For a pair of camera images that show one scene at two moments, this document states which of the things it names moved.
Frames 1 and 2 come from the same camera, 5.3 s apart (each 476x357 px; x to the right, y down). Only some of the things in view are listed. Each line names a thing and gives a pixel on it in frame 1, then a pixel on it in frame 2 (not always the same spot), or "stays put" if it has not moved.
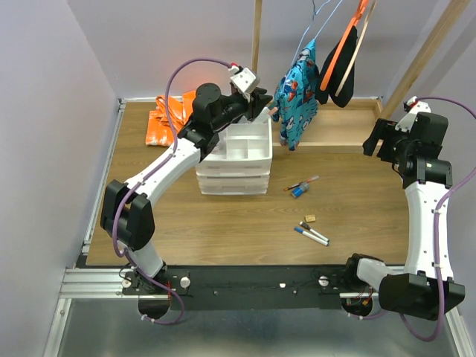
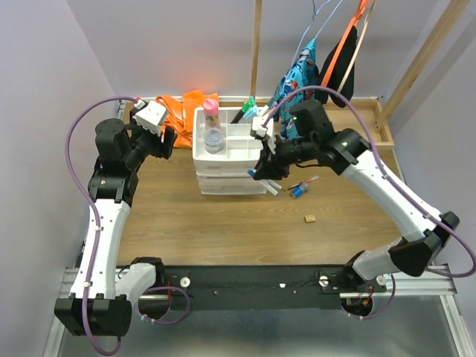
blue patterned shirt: (297, 102) stays put
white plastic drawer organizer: (240, 165) stays put
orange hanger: (343, 43) stays put
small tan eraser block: (310, 218) stays put
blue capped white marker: (312, 236) → (252, 172)
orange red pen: (300, 183) stays put
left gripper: (256, 103) → (161, 148)
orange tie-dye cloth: (158, 129) stays put
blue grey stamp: (298, 191) stays put
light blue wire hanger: (313, 18) stays put
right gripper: (384, 129) → (271, 168)
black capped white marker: (316, 233) → (275, 184)
